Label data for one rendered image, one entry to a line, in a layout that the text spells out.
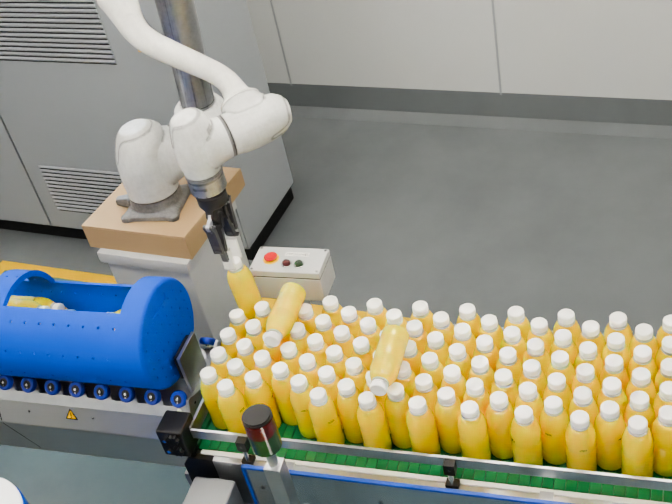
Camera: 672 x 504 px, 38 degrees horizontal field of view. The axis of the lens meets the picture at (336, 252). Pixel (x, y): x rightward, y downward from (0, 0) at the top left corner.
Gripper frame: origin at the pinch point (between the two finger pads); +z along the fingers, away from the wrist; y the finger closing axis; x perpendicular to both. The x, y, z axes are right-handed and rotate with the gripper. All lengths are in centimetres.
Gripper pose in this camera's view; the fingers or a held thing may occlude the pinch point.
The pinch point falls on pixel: (230, 253)
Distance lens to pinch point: 249.2
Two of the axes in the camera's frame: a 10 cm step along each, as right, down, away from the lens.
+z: 1.8, 7.6, 6.3
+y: -2.7, 6.5, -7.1
